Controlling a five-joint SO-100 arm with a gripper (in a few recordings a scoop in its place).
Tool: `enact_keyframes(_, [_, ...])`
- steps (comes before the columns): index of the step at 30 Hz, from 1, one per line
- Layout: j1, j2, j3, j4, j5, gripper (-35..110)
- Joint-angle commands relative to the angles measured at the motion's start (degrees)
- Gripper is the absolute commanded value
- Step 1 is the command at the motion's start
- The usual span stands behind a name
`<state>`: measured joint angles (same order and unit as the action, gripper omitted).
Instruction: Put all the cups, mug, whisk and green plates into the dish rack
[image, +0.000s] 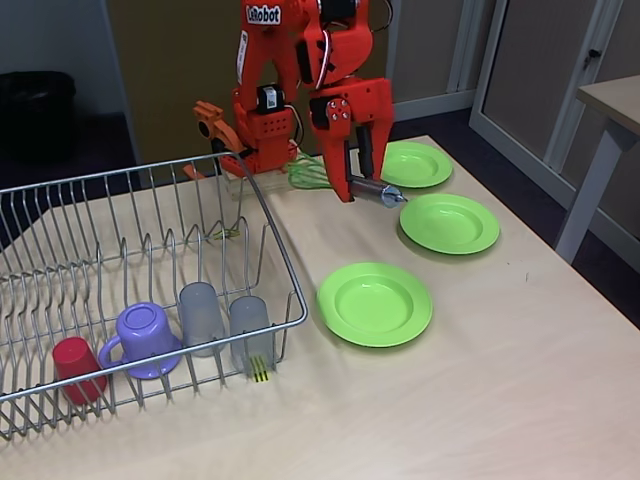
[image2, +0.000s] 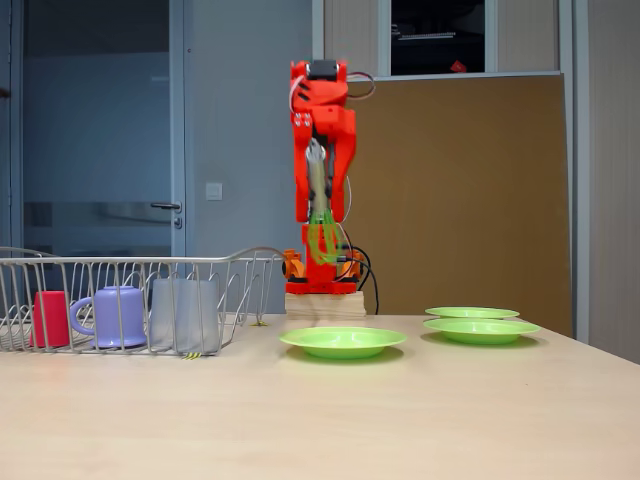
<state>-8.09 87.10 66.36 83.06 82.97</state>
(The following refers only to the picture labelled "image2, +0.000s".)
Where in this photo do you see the green whisk with steel handle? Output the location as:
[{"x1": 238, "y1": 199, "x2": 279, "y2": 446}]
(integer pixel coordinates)
[{"x1": 304, "y1": 139, "x2": 347, "y2": 266}]

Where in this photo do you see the smoky translucent plastic cup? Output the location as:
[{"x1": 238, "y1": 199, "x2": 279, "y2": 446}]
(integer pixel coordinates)
[{"x1": 175, "y1": 279, "x2": 220, "y2": 354}]

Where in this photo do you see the pale translucent plastic cup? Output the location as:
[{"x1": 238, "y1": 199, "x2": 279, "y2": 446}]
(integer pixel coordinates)
[{"x1": 148, "y1": 278, "x2": 194, "y2": 351}]

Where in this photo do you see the purple plastic mug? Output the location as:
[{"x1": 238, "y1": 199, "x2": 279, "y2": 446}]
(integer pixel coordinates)
[{"x1": 68, "y1": 285, "x2": 149, "y2": 350}]

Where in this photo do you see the red plastic cup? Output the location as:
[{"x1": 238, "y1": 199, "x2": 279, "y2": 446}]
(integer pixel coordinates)
[{"x1": 29, "y1": 290, "x2": 70, "y2": 348}]

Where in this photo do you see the orange clamp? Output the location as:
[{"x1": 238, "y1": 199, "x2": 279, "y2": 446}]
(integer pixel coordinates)
[
  {"x1": 339, "y1": 249, "x2": 366, "y2": 281},
  {"x1": 280, "y1": 248, "x2": 304, "y2": 280}
]

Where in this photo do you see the brown board panel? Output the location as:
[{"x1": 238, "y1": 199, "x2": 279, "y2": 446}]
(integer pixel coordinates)
[{"x1": 344, "y1": 72, "x2": 574, "y2": 339}]

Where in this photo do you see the wooden base block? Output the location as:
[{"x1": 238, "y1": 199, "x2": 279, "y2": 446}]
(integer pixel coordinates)
[{"x1": 284, "y1": 292, "x2": 366, "y2": 319}]

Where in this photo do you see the green plastic plate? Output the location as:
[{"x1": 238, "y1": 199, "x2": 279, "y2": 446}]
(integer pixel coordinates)
[
  {"x1": 422, "y1": 318, "x2": 542, "y2": 346},
  {"x1": 278, "y1": 327, "x2": 408, "y2": 360},
  {"x1": 424, "y1": 306, "x2": 521, "y2": 320}
]

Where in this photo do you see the grey glass door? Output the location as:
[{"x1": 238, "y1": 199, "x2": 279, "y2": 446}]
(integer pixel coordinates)
[{"x1": 9, "y1": 0, "x2": 187, "y2": 259}]

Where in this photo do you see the black cable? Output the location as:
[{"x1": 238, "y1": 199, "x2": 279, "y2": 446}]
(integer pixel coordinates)
[{"x1": 344, "y1": 244, "x2": 380, "y2": 315}]

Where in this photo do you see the metal wire dish rack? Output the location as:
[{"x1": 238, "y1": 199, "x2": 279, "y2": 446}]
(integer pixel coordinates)
[{"x1": 0, "y1": 245, "x2": 287, "y2": 357}]

